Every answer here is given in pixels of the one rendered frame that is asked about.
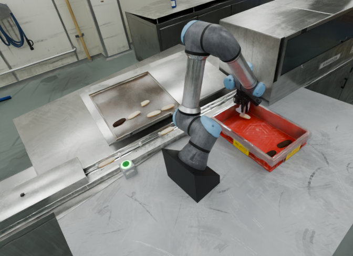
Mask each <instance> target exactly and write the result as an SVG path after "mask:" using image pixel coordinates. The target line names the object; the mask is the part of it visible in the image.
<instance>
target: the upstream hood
mask: <svg viewBox="0 0 353 256"><path fill-rule="evenodd" d="M88 183H89V181H88V179H87V177H86V175H85V173H84V171H83V168H82V164H81V162H80V161H79V159H78V157H75V158H73V159H71V160H69V161H67V162H65V163H63V164H61V165H59V166H56V167H54V168H52V169H50V170H48V171H46V172H44V173H42V174H40V175H38V176H36V177H34V178H32V179H30V180H28V181H26V182H24V183H22V184H20V185H18V186H16V187H14V188H12V189H10V190H8V191H6V192H4V193H2V194H0V231H1V230H3V229H5V228H7V227H9V226H10V225H12V224H14V223H16V222H18V221H20V220H22V219H23V218H25V217H27V216H29V215H31V214H33V213H34V212H36V211H38V210H40V209H42V208H44V207H46V206H47V205H49V204H51V203H53V202H54V201H57V200H59V199H60V198H62V197H64V196H66V195H67V194H70V193H72V192H73V191H75V190H77V189H79V188H80V187H82V186H84V185H86V184H88Z"/></svg>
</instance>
